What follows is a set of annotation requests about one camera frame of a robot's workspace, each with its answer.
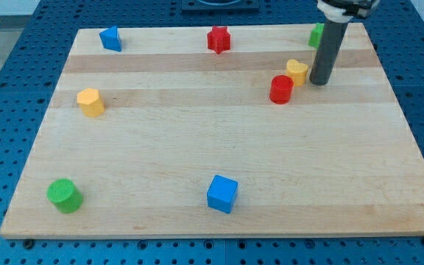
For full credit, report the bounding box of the blue cube block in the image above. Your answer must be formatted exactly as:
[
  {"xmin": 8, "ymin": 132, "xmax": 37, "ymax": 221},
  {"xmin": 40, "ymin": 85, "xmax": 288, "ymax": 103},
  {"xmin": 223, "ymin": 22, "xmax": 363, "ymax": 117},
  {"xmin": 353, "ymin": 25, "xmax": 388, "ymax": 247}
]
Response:
[{"xmin": 206, "ymin": 175, "xmax": 239, "ymax": 213}]

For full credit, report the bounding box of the yellow hexagon block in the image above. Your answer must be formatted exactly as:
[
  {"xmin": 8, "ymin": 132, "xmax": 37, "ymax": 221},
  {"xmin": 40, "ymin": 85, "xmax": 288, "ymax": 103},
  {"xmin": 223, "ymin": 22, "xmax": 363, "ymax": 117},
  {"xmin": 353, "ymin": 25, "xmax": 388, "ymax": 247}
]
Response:
[{"xmin": 77, "ymin": 88, "xmax": 105, "ymax": 118}]

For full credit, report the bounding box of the blue triangle block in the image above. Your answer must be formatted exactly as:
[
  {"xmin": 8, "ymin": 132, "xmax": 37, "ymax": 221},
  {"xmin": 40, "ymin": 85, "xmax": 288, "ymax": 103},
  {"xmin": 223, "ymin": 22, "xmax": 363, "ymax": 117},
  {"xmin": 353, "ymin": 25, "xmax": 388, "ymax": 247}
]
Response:
[{"xmin": 99, "ymin": 26, "xmax": 121, "ymax": 52}]

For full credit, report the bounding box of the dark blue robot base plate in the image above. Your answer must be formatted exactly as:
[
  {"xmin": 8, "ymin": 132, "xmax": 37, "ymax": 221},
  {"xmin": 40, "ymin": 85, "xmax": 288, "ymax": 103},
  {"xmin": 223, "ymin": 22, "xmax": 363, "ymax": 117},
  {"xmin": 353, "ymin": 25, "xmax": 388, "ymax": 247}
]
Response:
[{"xmin": 180, "ymin": 0, "xmax": 260, "ymax": 14}]

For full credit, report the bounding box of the green cylinder block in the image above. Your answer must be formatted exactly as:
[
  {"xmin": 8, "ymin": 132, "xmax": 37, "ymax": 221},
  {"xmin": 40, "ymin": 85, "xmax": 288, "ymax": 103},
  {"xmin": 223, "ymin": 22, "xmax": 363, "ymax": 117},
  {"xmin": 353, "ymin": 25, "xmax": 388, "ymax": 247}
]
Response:
[{"xmin": 46, "ymin": 178, "xmax": 83, "ymax": 213}]

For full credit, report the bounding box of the red cylinder block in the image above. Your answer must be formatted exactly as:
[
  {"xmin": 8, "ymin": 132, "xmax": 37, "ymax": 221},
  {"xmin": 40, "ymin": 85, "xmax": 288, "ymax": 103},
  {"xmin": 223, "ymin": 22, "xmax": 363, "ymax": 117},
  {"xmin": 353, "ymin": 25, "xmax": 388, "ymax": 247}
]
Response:
[{"xmin": 269, "ymin": 75, "xmax": 294, "ymax": 105}]

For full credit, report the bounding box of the red star block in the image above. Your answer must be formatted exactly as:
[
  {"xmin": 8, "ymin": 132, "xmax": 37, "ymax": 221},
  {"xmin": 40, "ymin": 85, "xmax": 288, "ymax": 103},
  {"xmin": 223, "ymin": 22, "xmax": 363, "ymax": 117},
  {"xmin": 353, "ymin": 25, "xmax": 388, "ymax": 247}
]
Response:
[{"xmin": 207, "ymin": 26, "xmax": 231, "ymax": 54}]

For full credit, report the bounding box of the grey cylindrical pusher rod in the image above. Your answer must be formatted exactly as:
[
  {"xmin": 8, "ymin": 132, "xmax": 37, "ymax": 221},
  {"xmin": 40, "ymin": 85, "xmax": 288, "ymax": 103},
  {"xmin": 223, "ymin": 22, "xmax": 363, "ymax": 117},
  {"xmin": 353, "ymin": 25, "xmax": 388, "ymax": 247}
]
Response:
[{"xmin": 309, "ymin": 20, "xmax": 348, "ymax": 85}]

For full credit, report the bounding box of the wooden board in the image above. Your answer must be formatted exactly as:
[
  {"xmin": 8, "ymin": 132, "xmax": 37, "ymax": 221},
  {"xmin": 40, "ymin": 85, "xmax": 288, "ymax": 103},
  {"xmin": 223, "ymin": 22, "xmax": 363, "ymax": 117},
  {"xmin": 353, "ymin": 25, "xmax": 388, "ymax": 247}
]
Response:
[{"xmin": 0, "ymin": 23, "xmax": 424, "ymax": 239}]

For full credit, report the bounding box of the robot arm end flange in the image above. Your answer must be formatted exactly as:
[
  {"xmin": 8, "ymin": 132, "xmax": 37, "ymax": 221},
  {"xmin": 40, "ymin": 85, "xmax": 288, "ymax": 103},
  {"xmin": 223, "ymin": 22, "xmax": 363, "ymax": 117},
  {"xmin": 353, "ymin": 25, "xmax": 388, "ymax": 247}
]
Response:
[{"xmin": 317, "ymin": 0, "xmax": 381, "ymax": 24}]

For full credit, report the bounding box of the yellow heart block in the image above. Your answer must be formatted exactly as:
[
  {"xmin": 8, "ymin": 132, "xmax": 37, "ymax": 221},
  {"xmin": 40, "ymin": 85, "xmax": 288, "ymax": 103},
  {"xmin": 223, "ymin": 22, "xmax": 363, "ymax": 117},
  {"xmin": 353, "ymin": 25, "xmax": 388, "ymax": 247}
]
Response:
[{"xmin": 285, "ymin": 59, "xmax": 308, "ymax": 87}]

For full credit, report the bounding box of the green block behind rod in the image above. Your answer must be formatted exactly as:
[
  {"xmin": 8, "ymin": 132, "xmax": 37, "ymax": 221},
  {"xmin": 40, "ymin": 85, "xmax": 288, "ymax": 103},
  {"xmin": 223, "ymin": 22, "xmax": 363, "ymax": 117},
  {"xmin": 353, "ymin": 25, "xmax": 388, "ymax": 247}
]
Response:
[{"xmin": 308, "ymin": 23, "xmax": 325, "ymax": 49}]

